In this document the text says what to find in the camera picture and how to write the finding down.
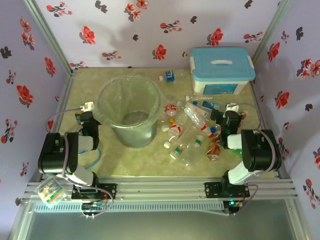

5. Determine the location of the clear bottle red white label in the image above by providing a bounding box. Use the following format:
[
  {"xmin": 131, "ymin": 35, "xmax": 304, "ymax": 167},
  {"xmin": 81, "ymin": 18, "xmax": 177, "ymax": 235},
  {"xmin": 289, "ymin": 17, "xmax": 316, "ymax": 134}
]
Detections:
[{"xmin": 163, "ymin": 113, "xmax": 188, "ymax": 149}]

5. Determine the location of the clear plastic bin with liner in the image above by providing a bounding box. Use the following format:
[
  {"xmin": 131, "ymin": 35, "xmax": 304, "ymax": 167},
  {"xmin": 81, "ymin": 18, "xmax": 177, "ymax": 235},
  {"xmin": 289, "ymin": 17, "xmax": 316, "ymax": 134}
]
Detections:
[{"xmin": 96, "ymin": 74, "xmax": 163, "ymax": 149}]

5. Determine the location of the blue cable loop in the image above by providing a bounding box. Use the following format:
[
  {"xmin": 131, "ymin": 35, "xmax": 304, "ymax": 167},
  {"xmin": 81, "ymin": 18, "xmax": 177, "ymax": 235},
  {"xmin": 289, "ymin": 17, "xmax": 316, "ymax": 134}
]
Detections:
[{"xmin": 77, "ymin": 147, "xmax": 102, "ymax": 171}]

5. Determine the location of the aluminium extrusion frame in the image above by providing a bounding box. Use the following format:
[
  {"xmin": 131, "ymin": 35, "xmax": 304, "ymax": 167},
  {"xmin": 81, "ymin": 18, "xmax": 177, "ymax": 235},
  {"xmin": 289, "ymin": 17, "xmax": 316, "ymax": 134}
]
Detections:
[{"xmin": 8, "ymin": 0, "xmax": 311, "ymax": 240}]

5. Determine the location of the small bottle blue label white cap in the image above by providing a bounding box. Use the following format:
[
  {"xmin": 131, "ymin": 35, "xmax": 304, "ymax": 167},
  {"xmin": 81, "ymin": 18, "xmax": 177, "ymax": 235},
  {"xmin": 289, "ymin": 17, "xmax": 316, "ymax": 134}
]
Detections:
[{"xmin": 158, "ymin": 70, "xmax": 186, "ymax": 83}]

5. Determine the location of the crushed brown tea bottle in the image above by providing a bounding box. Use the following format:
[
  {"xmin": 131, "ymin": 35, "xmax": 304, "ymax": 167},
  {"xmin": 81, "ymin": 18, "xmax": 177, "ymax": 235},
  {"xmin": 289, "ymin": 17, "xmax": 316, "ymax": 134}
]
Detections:
[{"xmin": 206, "ymin": 133, "xmax": 223, "ymax": 162}]

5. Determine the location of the square bottle blue cloud label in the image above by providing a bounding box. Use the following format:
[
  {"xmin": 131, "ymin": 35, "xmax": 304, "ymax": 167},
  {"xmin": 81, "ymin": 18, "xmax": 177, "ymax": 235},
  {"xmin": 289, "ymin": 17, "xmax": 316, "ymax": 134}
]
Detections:
[{"xmin": 191, "ymin": 99, "xmax": 221, "ymax": 111}]

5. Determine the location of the clear plastic cup printed label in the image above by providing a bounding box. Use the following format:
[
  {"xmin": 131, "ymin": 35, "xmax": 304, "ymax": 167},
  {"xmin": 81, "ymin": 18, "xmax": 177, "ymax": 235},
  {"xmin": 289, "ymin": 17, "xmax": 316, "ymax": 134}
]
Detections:
[{"xmin": 36, "ymin": 176, "xmax": 64, "ymax": 206}]

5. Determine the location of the grey left arm cable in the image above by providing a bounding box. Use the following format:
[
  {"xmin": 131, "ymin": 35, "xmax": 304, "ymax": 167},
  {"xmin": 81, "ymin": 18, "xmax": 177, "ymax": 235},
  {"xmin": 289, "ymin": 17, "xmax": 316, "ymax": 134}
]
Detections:
[{"xmin": 46, "ymin": 106, "xmax": 115, "ymax": 220}]

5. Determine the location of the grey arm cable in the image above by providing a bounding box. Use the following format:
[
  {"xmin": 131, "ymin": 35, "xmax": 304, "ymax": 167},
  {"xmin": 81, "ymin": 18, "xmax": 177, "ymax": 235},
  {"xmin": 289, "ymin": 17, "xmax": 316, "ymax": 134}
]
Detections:
[
  {"xmin": 224, "ymin": 102, "xmax": 282, "ymax": 217},
  {"xmin": 46, "ymin": 106, "xmax": 115, "ymax": 220}
]

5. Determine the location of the grey right arm cable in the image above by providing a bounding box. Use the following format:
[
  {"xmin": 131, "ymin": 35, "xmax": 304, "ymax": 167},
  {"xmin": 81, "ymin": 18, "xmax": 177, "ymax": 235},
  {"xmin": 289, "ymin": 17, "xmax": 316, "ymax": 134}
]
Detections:
[{"xmin": 224, "ymin": 102, "xmax": 282, "ymax": 217}]

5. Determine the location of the clear unlabelled bottle white cap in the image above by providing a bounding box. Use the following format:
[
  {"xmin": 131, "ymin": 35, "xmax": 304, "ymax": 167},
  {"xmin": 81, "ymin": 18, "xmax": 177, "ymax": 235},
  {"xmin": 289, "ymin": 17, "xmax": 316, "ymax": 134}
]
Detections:
[{"xmin": 184, "ymin": 94, "xmax": 214, "ymax": 102}]

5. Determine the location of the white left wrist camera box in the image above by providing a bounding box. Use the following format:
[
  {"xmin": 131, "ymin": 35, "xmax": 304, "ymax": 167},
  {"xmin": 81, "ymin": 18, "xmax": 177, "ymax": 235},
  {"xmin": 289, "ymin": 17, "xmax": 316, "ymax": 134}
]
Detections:
[{"xmin": 79, "ymin": 101, "xmax": 96, "ymax": 113}]

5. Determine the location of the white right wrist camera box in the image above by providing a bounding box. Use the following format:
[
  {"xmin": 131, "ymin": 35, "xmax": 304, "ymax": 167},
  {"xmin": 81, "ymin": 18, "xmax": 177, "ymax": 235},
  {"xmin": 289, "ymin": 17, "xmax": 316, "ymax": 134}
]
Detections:
[{"xmin": 225, "ymin": 102, "xmax": 240, "ymax": 113}]

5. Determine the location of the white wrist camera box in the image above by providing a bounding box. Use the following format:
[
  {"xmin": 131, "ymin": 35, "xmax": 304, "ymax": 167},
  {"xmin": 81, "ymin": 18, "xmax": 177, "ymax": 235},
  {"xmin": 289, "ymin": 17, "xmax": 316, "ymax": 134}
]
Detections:
[
  {"xmin": 225, "ymin": 102, "xmax": 240, "ymax": 113},
  {"xmin": 79, "ymin": 101, "xmax": 96, "ymax": 113}
]

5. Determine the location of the grey slotted cable duct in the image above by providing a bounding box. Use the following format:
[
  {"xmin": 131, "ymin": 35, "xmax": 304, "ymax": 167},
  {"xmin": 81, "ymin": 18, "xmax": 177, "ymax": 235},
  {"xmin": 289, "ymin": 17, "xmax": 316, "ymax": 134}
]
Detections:
[{"xmin": 33, "ymin": 201, "xmax": 225, "ymax": 213}]

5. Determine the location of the white storage box blue lid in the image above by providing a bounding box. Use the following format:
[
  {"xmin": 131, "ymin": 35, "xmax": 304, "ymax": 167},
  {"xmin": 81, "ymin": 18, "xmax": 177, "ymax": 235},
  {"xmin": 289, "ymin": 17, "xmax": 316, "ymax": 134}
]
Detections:
[{"xmin": 189, "ymin": 46, "xmax": 257, "ymax": 96}]

